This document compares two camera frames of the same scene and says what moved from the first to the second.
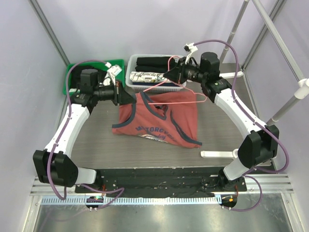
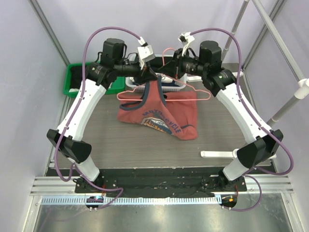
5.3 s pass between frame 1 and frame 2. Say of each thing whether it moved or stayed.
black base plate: stayed
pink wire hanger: moved
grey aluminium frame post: stayed
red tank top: moved
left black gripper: moved
